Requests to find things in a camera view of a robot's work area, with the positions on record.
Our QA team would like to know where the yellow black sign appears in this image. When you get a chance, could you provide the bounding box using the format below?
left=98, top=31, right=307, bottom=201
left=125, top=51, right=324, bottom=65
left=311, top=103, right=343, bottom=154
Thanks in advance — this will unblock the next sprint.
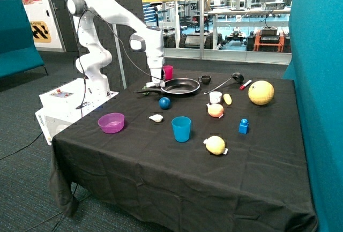
left=30, top=21, right=51, bottom=43

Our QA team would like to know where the black frying pan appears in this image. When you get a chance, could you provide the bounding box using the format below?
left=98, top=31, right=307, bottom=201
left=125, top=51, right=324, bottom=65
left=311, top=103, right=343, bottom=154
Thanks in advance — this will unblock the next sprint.
left=134, top=78, right=200, bottom=95

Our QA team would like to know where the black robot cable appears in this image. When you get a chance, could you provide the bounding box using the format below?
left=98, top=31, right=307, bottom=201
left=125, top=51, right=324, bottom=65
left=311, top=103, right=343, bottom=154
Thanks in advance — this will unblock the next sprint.
left=76, top=9, right=163, bottom=110

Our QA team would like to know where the small yellow toy food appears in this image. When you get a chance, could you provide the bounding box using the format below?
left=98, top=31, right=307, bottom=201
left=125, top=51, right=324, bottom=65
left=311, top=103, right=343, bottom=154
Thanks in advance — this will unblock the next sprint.
left=223, top=94, right=232, bottom=106

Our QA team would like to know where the blue plastic cup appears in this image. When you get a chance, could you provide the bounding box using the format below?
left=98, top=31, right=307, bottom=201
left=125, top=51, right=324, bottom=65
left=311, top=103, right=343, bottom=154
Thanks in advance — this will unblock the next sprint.
left=171, top=116, right=191, bottom=143

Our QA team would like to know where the small white cup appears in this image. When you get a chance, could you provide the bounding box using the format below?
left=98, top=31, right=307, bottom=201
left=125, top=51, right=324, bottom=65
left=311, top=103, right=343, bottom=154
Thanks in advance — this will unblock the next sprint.
left=209, top=91, right=222, bottom=104

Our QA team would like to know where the black tripod stand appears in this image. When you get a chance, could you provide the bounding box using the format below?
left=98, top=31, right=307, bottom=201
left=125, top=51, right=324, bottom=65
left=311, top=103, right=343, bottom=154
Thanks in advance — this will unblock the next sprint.
left=150, top=1, right=163, bottom=27

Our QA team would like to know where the orange toy onion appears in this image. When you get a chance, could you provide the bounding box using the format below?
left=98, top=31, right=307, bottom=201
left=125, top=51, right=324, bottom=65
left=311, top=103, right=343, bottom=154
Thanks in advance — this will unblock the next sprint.
left=207, top=103, right=224, bottom=118

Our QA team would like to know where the teal partition panel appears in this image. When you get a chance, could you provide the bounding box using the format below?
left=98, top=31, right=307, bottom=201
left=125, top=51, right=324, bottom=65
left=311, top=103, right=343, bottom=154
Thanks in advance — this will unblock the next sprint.
left=284, top=0, right=342, bottom=231

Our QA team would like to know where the green toy vegetable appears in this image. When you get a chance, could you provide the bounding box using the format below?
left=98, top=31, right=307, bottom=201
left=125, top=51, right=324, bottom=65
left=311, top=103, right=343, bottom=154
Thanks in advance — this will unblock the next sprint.
left=142, top=86, right=150, bottom=95

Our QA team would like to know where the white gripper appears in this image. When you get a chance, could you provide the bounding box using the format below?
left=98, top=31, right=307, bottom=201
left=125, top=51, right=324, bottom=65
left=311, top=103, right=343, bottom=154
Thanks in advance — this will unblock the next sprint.
left=147, top=56, right=165, bottom=87

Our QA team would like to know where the black ladle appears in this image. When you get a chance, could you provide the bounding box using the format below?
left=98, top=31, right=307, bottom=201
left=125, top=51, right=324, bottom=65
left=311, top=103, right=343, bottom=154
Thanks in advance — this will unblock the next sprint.
left=204, top=72, right=244, bottom=95

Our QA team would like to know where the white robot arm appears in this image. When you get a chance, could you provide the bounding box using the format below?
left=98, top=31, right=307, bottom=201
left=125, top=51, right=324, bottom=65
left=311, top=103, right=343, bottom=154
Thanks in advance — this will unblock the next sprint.
left=67, top=0, right=165, bottom=96

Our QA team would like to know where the large yellow ball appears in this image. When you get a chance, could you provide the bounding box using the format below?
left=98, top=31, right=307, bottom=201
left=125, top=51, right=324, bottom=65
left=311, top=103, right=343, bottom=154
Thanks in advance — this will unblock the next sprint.
left=248, top=80, right=274, bottom=106

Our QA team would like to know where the pink plastic cup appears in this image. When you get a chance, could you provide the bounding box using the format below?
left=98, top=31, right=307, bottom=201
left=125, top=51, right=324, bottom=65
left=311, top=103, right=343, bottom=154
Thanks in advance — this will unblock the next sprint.
left=163, top=65, right=173, bottom=80

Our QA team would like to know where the white toy garlic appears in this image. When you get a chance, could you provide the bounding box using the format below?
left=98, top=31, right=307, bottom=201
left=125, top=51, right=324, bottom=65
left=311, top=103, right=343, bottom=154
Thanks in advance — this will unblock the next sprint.
left=149, top=114, right=163, bottom=123

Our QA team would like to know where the black tablecloth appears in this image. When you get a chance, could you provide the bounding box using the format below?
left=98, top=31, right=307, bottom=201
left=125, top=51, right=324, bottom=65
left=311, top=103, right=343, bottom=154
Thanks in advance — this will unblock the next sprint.
left=49, top=79, right=318, bottom=231

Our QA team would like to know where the red white marker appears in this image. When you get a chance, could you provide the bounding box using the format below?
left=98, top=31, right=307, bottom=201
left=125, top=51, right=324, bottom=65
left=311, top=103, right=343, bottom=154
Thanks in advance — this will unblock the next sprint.
left=240, top=80, right=252, bottom=91

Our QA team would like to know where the blue ball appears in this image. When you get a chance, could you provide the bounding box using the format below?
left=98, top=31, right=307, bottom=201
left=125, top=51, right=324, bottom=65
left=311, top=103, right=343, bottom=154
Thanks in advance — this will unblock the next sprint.
left=159, top=97, right=171, bottom=110

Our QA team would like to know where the white cleaning sponge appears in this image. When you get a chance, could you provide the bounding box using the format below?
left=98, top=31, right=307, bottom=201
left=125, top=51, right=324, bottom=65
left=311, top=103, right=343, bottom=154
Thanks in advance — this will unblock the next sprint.
left=146, top=82, right=160, bottom=88

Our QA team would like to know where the teal bench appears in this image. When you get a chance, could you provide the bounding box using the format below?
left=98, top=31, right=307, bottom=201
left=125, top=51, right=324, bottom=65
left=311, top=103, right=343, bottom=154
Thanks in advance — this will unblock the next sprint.
left=1, top=0, right=44, bottom=78

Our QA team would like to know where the purple plastic bowl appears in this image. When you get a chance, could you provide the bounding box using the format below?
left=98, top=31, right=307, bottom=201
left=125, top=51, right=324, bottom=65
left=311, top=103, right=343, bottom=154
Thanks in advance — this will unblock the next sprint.
left=98, top=113, right=125, bottom=134

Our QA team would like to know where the white lab workbench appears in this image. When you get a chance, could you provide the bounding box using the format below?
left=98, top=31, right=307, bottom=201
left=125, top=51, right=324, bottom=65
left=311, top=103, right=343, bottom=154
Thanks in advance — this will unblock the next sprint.
left=208, top=6, right=290, bottom=51

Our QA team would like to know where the blue toy brick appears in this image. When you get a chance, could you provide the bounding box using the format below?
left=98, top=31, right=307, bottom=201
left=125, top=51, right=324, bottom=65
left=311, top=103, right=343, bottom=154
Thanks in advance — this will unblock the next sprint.
left=238, top=118, right=249, bottom=134

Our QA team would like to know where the yellow toy onion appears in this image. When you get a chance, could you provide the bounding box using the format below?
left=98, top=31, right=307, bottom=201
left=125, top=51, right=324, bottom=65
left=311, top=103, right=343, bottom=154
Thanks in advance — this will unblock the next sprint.
left=203, top=136, right=228, bottom=155

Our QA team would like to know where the small dark brown cup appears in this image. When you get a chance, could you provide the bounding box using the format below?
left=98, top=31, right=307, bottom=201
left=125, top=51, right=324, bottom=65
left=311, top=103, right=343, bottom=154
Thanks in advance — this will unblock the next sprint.
left=198, top=75, right=211, bottom=85

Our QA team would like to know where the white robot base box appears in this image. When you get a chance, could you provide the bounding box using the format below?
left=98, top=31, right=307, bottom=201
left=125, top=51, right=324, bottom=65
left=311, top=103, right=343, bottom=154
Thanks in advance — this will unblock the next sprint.
left=35, top=78, right=118, bottom=146

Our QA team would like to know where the dark grey acoustic panel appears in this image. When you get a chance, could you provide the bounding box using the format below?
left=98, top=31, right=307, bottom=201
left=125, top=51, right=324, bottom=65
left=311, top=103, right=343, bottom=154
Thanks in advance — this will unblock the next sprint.
left=58, top=0, right=151, bottom=91

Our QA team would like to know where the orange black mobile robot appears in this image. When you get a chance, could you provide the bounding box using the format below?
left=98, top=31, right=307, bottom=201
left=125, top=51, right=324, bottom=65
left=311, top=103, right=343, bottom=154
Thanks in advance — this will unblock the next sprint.
left=246, top=26, right=291, bottom=53

